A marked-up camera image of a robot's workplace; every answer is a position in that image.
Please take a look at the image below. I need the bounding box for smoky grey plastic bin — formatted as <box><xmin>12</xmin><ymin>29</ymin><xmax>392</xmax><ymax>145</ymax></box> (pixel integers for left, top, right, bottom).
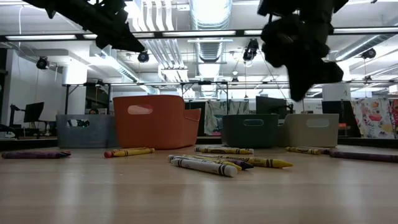
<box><xmin>55</xmin><ymin>114</ymin><xmax>119</xmax><ymax>149</ymax></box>

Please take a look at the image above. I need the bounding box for white crayon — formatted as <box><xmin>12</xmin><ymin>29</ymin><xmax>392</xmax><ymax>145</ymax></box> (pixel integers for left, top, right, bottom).
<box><xmin>170</xmin><ymin>158</ymin><xmax>239</xmax><ymax>178</ymax></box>
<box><xmin>205</xmin><ymin>145</ymin><xmax>253</xmax><ymax>150</ymax></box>
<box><xmin>167</xmin><ymin>154</ymin><xmax>200</xmax><ymax>162</ymax></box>

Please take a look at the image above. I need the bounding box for yellow crayon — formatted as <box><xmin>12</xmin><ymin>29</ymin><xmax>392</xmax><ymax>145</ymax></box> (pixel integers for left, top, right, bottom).
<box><xmin>182</xmin><ymin>154</ymin><xmax>243</xmax><ymax>172</ymax></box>
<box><xmin>285</xmin><ymin>146</ymin><xmax>323</xmax><ymax>156</ymax></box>
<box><xmin>112</xmin><ymin>147</ymin><xmax>156</xmax><ymax>157</ymax></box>
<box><xmin>195</xmin><ymin>146</ymin><xmax>254</xmax><ymax>156</ymax></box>
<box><xmin>198</xmin><ymin>154</ymin><xmax>294</xmax><ymax>169</ymax></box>

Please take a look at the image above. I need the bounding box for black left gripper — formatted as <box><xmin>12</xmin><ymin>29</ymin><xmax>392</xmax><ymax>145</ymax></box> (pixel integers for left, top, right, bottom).
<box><xmin>77</xmin><ymin>0</ymin><xmax>146</xmax><ymax>53</ymax></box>

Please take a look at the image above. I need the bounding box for white plastic bin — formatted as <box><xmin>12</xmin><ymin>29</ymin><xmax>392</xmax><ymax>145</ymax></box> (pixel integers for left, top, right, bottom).
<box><xmin>277</xmin><ymin>113</ymin><xmax>340</xmax><ymax>148</ymax></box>

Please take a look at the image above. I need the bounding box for floral cloth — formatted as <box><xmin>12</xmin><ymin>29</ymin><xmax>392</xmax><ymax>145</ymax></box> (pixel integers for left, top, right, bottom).
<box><xmin>350</xmin><ymin>97</ymin><xmax>398</xmax><ymax>140</ymax></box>
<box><xmin>203</xmin><ymin>99</ymin><xmax>250</xmax><ymax>137</ymax></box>

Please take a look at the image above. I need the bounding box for teal plastic bin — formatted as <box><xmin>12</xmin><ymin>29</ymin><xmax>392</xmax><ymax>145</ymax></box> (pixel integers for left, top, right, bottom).
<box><xmin>221</xmin><ymin>114</ymin><xmax>280</xmax><ymax>149</ymax></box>

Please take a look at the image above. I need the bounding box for black overhead beam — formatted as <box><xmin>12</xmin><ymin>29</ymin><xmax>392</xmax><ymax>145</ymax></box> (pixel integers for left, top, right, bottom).
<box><xmin>0</xmin><ymin>27</ymin><xmax>398</xmax><ymax>43</ymax></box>

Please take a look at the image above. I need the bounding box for black background table frame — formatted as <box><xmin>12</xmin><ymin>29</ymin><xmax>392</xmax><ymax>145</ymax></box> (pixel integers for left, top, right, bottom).
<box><xmin>63</xmin><ymin>80</ymin><xmax>230</xmax><ymax>116</ymax></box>

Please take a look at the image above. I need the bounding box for dark partition panel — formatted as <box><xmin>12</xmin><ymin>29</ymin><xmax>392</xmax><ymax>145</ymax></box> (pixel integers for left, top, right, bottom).
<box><xmin>322</xmin><ymin>100</ymin><xmax>361</xmax><ymax>138</ymax></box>

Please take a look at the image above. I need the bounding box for orange plastic bin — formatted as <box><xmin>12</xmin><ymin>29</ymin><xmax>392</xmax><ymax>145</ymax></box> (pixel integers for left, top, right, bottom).
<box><xmin>113</xmin><ymin>95</ymin><xmax>202</xmax><ymax>150</ymax></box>

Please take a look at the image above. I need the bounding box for silver ventilation duct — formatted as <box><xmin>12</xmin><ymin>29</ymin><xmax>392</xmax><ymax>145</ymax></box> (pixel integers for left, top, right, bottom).
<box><xmin>334</xmin><ymin>32</ymin><xmax>398</xmax><ymax>63</ymax></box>
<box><xmin>188</xmin><ymin>0</ymin><xmax>233</xmax><ymax>97</ymax></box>

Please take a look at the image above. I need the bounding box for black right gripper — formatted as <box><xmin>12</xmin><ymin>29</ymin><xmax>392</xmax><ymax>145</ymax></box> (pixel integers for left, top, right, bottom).
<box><xmin>261</xmin><ymin>14</ymin><xmax>345</xmax><ymax>103</ymax></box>

